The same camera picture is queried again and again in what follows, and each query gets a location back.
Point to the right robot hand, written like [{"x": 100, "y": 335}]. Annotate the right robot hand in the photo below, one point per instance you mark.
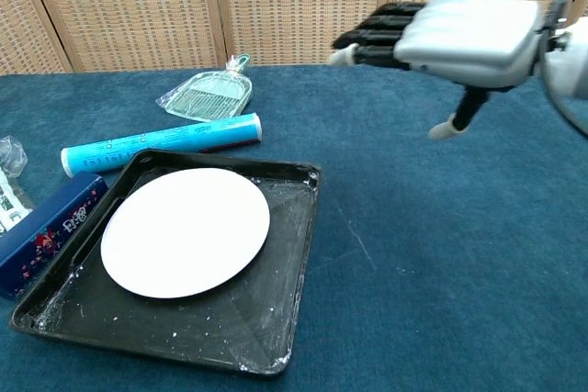
[{"x": 468, "y": 38}]

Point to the white round plate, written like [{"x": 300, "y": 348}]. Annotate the white round plate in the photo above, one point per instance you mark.
[{"x": 184, "y": 233}]

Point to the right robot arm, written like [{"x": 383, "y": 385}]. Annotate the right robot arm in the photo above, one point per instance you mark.
[{"x": 567, "y": 57}]

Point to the black plastic tray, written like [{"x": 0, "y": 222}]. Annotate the black plastic tray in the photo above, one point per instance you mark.
[{"x": 257, "y": 318}]

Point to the dark blue table cloth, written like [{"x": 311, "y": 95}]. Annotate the dark blue table cloth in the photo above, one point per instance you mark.
[{"x": 436, "y": 295}]

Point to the green dustpan in plastic bag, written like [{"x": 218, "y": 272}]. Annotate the green dustpan in plastic bag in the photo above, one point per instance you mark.
[{"x": 211, "y": 97}]

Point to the woven folding screen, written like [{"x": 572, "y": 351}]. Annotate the woven folding screen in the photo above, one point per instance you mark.
[{"x": 184, "y": 6}]

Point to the light blue cylindrical roll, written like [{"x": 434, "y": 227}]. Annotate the light blue cylindrical roll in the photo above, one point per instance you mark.
[{"x": 161, "y": 140}]

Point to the dark blue printed box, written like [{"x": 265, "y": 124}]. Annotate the dark blue printed box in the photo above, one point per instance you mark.
[{"x": 41, "y": 236}]

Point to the clear plastic packaged item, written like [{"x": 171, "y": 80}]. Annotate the clear plastic packaged item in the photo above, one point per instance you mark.
[{"x": 9, "y": 181}]

